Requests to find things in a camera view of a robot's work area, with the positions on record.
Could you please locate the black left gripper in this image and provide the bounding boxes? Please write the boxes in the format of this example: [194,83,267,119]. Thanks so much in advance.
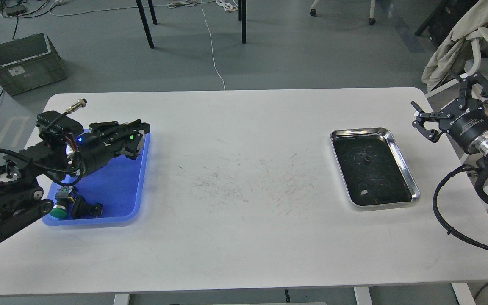
[76,119,150,176]

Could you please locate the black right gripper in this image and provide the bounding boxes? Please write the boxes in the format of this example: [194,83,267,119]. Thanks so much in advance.
[411,71,488,154]

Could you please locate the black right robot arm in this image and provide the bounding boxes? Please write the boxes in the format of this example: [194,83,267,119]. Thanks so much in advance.
[411,72,488,251]

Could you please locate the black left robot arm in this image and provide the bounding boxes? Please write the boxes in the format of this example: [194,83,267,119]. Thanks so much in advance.
[0,99,150,243]

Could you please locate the blue plastic tray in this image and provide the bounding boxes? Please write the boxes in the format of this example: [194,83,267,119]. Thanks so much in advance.
[42,134,150,227]

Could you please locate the white office chair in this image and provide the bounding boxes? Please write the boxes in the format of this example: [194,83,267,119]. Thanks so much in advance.
[424,27,488,106]

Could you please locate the beige jacket on chair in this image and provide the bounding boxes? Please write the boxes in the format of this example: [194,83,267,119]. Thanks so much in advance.
[421,0,488,92]

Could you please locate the silver metal tray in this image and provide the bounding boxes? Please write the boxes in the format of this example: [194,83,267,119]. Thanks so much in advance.
[330,127,421,210]

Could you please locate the grey plastic crate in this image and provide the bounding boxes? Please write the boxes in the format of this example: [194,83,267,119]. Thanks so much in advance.
[0,33,68,96]

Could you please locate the black table legs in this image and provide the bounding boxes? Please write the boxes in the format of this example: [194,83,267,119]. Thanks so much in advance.
[135,0,247,50]

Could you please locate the green push button switch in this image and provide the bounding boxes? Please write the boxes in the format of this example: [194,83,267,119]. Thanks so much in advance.
[49,187,76,220]

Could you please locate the black push button switch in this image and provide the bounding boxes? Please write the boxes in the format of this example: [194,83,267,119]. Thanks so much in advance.
[70,195,103,219]

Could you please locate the white cable on floor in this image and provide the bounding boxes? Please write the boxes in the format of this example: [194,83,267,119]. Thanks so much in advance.
[49,0,239,91]

